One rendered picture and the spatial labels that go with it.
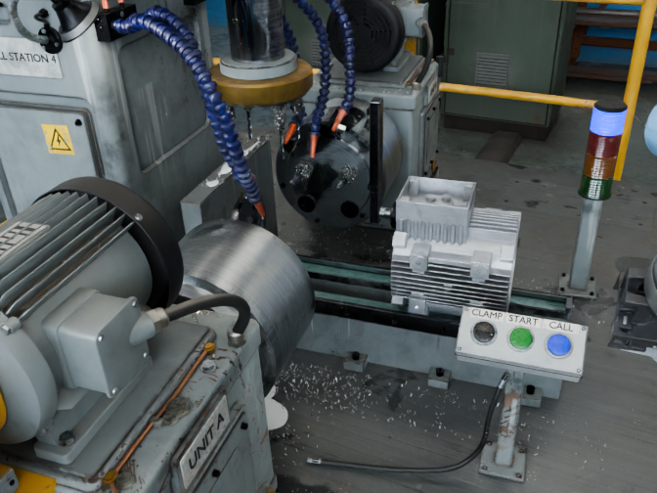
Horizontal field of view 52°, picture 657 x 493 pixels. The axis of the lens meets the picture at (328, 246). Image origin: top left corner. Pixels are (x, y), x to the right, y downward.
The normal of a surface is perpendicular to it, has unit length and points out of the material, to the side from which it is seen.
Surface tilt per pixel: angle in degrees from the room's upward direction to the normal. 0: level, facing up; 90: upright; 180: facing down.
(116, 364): 90
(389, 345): 90
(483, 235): 88
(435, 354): 90
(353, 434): 0
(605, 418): 0
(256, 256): 32
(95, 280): 61
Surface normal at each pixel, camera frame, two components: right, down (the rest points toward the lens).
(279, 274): 0.71, -0.44
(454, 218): -0.31, 0.50
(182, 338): -0.04, -0.86
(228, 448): 0.95, 0.14
